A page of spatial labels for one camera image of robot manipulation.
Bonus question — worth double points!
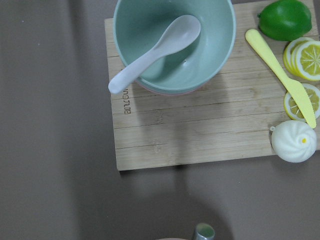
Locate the lemon slice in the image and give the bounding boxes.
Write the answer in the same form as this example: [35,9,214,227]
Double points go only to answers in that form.
[283,83,320,122]

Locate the green lime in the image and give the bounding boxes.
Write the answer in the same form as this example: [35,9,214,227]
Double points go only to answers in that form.
[257,0,312,41]

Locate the white bun toy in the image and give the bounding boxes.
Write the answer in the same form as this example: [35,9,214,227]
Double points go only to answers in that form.
[269,120,317,163]

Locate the bamboo cutting board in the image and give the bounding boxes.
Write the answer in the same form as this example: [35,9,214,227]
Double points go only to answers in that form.
[103,0,320,172]

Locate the metal scoop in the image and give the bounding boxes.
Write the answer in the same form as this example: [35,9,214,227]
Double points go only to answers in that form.
[191,222,216,240]

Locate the yellow plastic knife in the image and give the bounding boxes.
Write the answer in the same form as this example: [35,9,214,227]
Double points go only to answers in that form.
[245,29,317,129]

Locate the white spoon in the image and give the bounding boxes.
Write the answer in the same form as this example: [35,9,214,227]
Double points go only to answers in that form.
[108,15,201,94]

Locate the stacked lemon slices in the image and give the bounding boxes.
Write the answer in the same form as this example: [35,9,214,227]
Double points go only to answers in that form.
[282,37,320,81]

